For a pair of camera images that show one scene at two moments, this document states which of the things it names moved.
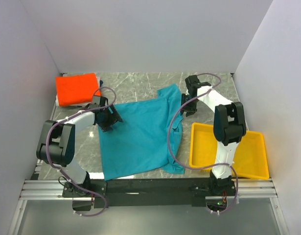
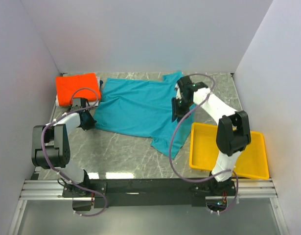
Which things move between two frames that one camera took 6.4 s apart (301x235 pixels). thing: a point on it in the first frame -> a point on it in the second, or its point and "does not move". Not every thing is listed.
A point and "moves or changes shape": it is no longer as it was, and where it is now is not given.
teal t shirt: (139, 144) moves or changes shape
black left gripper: (114, 117) -> (91, 124)
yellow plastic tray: (250, 161) does not move
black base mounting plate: (150, 194) does not move
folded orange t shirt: (77, 89) does not move
